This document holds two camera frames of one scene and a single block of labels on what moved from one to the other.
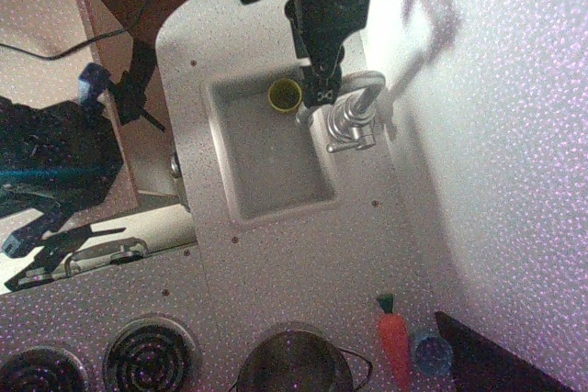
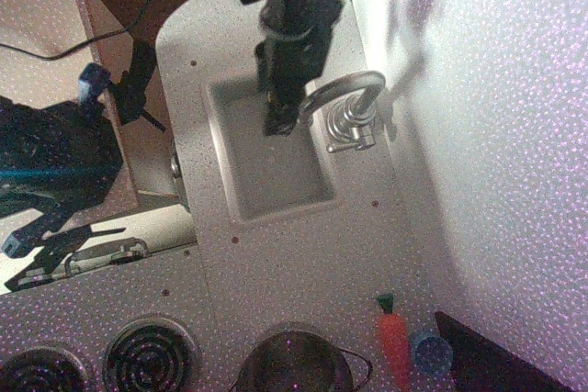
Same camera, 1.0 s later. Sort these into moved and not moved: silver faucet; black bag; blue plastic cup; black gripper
Moved: black gripper
Not moved: silver faucet; black bag; blue plastic cup
